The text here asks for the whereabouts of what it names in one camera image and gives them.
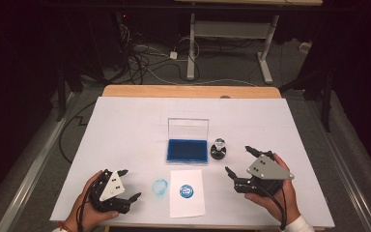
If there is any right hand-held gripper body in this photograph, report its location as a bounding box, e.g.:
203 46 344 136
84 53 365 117
233 149 296 197

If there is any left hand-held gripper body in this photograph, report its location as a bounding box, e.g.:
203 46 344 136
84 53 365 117
88 168 133 215

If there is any black stamp with crystal knob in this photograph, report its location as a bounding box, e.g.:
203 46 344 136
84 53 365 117
210 137 227 160

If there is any blue ink pad clear case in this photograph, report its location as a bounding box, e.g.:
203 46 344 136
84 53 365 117
165 117 211 164

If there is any person's right hand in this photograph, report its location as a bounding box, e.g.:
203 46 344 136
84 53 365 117
244 153 302 225

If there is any person's left hand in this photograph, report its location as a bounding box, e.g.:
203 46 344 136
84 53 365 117
65 170 120 231

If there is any white paper card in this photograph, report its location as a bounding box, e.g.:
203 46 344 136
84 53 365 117
168 169 207 219

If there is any black stand leg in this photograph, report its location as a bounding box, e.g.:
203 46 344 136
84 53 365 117
56 64 70 123

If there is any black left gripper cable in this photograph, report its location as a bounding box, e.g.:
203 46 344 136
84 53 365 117
76 178 105 232

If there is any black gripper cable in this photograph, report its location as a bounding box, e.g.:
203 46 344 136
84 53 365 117
76 178 105 232
254 183 288 231

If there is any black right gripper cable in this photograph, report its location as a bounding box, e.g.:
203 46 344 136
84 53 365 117
254 183 288 231

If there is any black floor cable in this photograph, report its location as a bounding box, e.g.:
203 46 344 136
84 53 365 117
58 101 98 163

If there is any metal floor rail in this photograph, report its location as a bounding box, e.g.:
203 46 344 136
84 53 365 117
305 100 371 232
0 91 81 232

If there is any bundle of floor cables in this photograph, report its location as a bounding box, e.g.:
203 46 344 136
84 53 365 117
117 13 201 86

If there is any white metal table frame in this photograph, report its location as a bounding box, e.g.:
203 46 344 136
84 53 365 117
173 0 324 85

